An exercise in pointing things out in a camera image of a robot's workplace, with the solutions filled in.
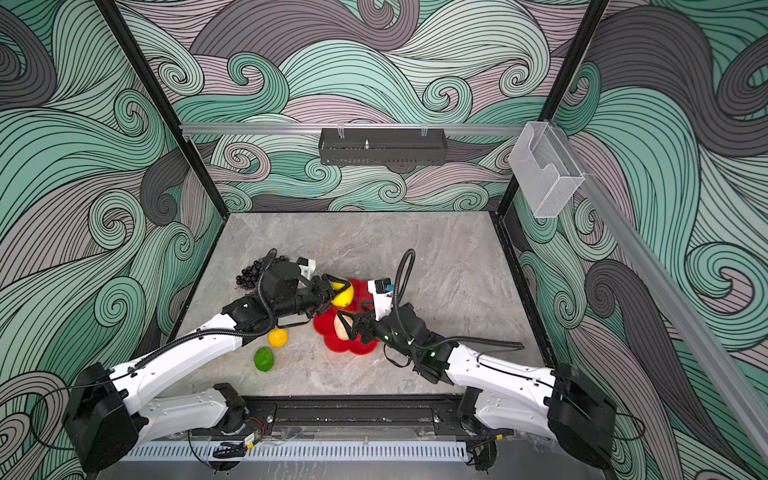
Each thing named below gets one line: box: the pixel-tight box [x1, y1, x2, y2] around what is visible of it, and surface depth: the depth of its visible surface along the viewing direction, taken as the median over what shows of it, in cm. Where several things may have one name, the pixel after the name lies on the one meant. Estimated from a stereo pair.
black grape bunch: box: [234, 255, 288, 290], surface depth 100 cm
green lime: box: [254, 347, 275, 372], surface depth 81 cm
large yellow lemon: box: [331, 282, 355, 307], surface depth 73 cm
